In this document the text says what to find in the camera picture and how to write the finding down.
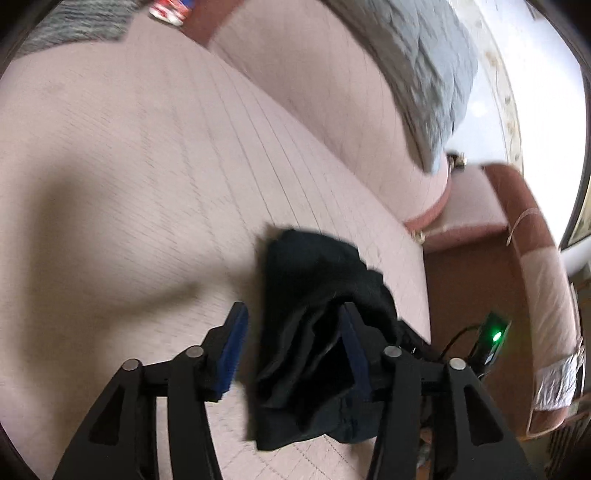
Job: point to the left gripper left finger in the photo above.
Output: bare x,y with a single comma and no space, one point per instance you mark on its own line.
117,438

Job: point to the black pants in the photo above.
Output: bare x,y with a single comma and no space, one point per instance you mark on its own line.
327,318

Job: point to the silver patterned armrest cover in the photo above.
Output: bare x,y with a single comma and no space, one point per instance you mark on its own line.
556,384

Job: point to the brown sofa armrest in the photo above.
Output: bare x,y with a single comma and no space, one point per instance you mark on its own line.
491,251

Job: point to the grey quilted blanket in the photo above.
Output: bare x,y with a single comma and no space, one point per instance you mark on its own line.
428,59

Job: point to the pink sofa back cushion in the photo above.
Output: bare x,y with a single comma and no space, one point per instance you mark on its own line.
301,54

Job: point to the grey striped knit garment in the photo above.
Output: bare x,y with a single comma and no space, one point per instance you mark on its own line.
81,21

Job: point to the red blue snack packet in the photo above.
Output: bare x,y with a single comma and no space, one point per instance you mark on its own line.
171,12

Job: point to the right gripper device with cable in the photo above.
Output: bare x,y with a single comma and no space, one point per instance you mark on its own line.
491,336

